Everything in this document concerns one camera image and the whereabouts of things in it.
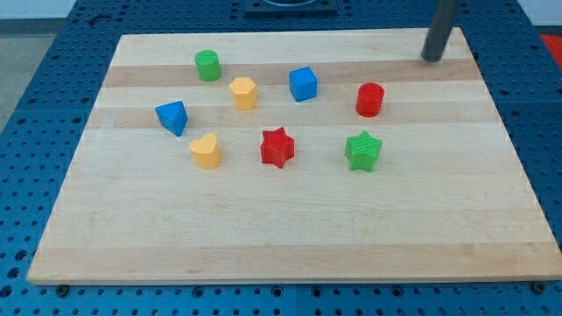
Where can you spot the yellow hexagon block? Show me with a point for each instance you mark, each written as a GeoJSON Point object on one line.
{"type": "Point", "coordinates": [244, 93]}

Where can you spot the red star block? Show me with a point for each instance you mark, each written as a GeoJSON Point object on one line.
{"type": "Point", "coordinates": [277, 147]}

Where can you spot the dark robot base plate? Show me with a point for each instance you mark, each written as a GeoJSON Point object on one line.
{"type": "Point", "coordinates": [258, 7]}

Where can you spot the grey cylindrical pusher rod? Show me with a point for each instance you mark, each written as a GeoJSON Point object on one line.
{"type": "Point", "coordinates": [439, 30]}

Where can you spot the green star block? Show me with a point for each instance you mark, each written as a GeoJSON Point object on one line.
{"type": "Point", "coordinates": [362, 151]}

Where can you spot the wooden board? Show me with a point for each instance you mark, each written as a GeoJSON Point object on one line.
{"type": "Point", "coordinates": [447, 200]}

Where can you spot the yellow heart block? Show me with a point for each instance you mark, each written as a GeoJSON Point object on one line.
{"type": "Point", "coordinates": [205, 152]}

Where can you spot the red cylinder block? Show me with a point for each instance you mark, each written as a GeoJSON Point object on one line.
{"type": "Point", "coordinates": [369, 100]}

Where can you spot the blue cube block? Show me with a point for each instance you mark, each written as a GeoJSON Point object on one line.
{"type": "Point", "coordinates": [303, 84]}

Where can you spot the red object at right edge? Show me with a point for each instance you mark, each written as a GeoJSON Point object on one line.
{"type": "Point", "coordinates": [554, 45]}

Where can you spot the green cylinder block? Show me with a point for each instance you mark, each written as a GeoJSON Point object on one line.
{"type": "Point", "coordinates": [208, 65]}

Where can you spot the blue triangle block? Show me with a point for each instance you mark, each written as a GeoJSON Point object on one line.
{"type": "Point", "coordinates": [172, 117]}

